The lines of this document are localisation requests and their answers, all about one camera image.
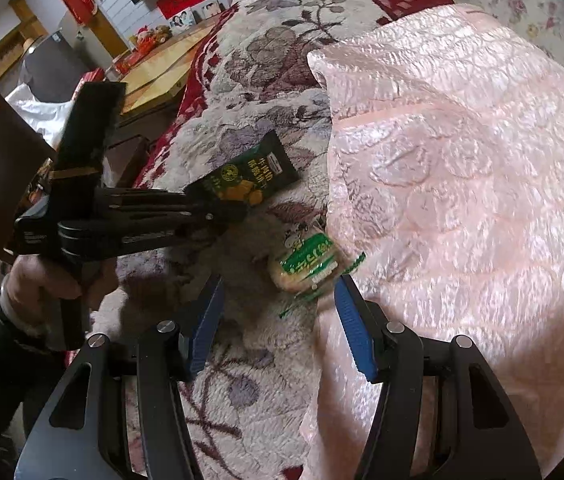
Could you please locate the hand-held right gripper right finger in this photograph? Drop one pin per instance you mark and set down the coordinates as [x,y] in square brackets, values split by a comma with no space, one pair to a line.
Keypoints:
[357,335]

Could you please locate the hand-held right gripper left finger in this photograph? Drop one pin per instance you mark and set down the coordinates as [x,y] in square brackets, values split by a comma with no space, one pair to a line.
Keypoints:
[207,330]

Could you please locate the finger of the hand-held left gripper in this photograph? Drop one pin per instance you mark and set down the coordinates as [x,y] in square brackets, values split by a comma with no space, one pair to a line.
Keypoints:
[152,202]
[137,237]

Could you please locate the green-printed bun packet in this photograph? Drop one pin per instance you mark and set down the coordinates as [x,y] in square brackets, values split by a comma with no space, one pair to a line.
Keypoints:
[307,265]

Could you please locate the dark green snack packet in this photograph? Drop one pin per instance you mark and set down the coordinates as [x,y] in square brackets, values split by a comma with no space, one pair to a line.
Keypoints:
[252,170]

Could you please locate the person's left hand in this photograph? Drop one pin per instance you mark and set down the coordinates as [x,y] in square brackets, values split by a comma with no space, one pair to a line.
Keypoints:
[32,285]

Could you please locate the white cloth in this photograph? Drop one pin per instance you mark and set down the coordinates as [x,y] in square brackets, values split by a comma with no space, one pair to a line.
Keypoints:
[37,110]

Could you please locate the red box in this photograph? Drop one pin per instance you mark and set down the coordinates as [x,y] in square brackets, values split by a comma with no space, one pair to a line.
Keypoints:
[124,63]

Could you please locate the wooden table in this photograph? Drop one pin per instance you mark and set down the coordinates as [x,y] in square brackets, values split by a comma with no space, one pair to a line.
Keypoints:
[162,75]

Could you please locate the plush toys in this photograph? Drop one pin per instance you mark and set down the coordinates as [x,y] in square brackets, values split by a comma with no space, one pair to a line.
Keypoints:
[149,37]

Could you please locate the floral plush blanket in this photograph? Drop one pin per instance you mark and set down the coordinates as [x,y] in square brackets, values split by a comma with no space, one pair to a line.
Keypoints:
[262,60]

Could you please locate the pink quilt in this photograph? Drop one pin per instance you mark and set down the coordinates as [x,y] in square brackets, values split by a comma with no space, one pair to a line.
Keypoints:
[462,185]

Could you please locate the floral bed sheet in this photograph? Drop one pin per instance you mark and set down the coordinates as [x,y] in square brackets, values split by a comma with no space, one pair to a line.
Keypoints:
[537,5]

